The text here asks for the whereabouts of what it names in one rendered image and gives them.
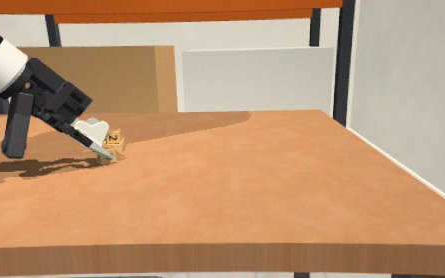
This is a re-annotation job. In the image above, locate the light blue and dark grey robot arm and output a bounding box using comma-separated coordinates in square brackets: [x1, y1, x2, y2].
[0, 36, 34, 159]

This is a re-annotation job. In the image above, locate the tan wooden number cube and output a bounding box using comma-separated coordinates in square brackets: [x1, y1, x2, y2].
[106, 129, 121, 144]
[96, 146, 116, 165]

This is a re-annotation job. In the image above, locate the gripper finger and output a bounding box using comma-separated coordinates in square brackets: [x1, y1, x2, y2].
[50, 118, 115, 159]
[69, 117, 99, 136]

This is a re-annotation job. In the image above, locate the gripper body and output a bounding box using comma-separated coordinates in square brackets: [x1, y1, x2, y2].
[0, 57, 93, 133]

